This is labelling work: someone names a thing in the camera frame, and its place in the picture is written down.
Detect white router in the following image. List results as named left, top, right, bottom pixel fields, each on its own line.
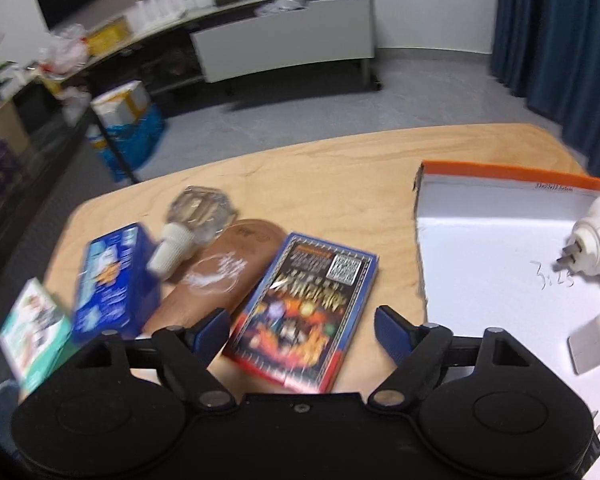
left=134, top=0, right=185, bottom=24

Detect white vaporizer with clear bottle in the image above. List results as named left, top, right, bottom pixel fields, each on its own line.
left=554, top=194, right=600, bottom=312

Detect white wall charger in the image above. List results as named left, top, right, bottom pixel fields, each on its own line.
left=568, top=309, right=600, bottom=376

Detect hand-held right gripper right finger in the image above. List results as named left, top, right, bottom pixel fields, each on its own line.
left=368, top=305, right=544, bottom=412

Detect trash bin with blue bag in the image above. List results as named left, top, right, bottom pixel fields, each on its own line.
left=0, top=380, right=25, bottom=457

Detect black glass coffee table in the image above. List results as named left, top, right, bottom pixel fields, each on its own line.
left=0, top=74, right=142, bottom=301

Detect brown leather case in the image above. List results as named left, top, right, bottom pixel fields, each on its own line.
left=142, top=218, right=289, bottom=342

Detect blue dental floss box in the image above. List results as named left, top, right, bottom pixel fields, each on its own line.
left=72, top=223, right=162, bottom=345

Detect white plastic bag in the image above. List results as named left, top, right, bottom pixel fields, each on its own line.
left=38, top=27, right=89, bottom=77

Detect clear crystal bottle stopper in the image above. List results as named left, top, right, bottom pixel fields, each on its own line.
left=147, top=186, right=232, bottom=277

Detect blue curtain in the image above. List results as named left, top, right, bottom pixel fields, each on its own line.
left=490, top=0, right=600, bottom=182

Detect clear plastic wrappers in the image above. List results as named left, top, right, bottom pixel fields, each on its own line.
left=252, top=0, right=312, bottom=17

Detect yellow and white carton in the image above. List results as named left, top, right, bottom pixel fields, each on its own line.
left=90, top=80, right=151, bottom=127

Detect yellow box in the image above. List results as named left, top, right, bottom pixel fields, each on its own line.
left=86, top=17, right=132, bottom=57

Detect teal and white box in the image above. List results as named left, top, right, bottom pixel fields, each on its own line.
left=0, top=278, right=77, bottom=395

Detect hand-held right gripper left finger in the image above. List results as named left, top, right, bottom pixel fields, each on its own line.
left=75, top=308, right=235, bottom=414

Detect colourful playing card box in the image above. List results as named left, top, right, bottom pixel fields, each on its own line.
left=223, top=232, right=380, bottom=394

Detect blue plastic package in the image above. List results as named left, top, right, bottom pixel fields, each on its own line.
left=87, top=105, right=167, bottom=184

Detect orange and white cardboard box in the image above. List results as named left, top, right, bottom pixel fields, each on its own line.
left=412, top=160, right=600, bottom=480

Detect white television stand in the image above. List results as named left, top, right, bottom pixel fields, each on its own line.
left=45, top=0, right=383, bottom=127

